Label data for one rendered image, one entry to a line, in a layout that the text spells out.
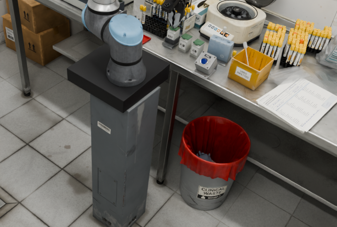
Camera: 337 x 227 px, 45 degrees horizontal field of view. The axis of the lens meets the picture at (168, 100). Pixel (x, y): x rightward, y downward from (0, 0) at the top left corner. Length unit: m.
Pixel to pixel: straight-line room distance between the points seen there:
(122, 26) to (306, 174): 1.35
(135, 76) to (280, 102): 0.59
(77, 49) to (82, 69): 1.30
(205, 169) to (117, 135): 0.55
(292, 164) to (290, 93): 0.69
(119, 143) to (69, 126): 1.07
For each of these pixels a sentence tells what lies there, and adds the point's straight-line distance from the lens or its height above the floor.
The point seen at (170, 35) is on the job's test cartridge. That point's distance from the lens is 1.85.
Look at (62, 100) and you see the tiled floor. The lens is 2.89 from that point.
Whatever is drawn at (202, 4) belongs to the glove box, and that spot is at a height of 0.92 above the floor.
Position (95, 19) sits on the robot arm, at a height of 1.14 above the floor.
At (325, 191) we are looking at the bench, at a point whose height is 0.27.
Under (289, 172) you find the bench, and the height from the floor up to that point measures 0.27.
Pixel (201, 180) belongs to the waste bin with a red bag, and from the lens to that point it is 2.09.
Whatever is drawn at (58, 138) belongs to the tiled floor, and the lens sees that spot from 2.63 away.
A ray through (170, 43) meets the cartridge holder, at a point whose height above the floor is 0.89.
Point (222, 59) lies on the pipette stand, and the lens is 1.81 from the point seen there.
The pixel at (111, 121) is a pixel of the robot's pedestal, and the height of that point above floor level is 0.77.
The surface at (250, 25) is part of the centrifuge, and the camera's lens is 1.93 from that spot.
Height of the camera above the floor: 1.89
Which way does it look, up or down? 40 degrees down
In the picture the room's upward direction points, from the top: 8 degrees clockwise
